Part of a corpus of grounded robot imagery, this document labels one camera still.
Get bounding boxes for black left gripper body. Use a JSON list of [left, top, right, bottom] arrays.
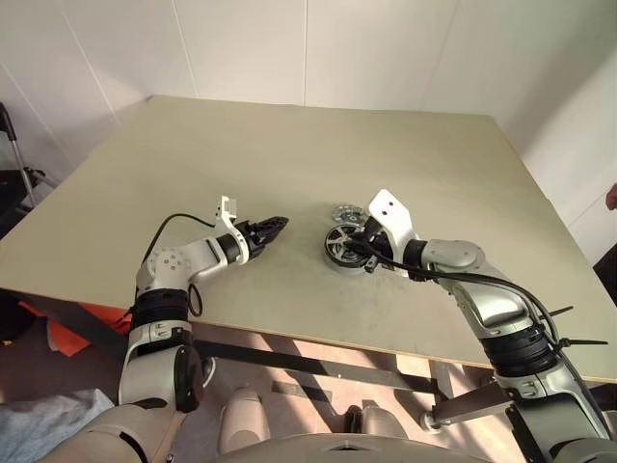
[[235, 219, 264, 259]]

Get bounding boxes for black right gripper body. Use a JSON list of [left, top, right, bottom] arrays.
[[356, 216, 392, 269]]

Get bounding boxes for black metal wheel part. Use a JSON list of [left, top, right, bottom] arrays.
[[322, 225, 371, 267]]

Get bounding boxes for silver toothed gear plate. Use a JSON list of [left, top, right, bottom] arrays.
[[330, 203, 367, 226]]

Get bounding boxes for grey table leg with foot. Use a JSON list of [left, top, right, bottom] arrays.
[[421, 359, 508, 431]]

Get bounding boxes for person's dark sneaker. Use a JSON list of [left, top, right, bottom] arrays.
[[199, 356, 217, 390]]

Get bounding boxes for silver rounded robot leg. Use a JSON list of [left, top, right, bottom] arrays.
[[219, 385, 272, 453], [361, 403, 412, 441]]

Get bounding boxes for grey robot torso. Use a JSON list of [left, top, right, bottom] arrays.
[[81, 402, 527, 463]]

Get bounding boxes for black zip tie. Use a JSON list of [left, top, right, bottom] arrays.
[[552, 338, 610, 349], [538, 305, 576, 323]]

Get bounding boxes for orange cloth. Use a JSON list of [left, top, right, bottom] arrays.
[[17, 300, 135, 359]]

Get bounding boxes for bystander's dark clothing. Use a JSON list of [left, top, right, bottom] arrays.
[[592, 240, 617, 311]]

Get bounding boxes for person's leg in jeans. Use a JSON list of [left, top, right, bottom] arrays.
[[0, 388, 116, 463]]

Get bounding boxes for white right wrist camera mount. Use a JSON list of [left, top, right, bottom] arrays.
[[367, 189, 420, 277]]

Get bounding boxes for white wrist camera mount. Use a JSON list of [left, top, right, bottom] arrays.
[[213, 194, 253, 264], [367, 189, 420, 277]]

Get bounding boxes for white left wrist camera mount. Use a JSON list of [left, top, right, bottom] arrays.
[[213, 194, 253, 264]]

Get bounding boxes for black table frame crossbar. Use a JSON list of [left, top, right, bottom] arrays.
[[191, 339, 439, 395]]

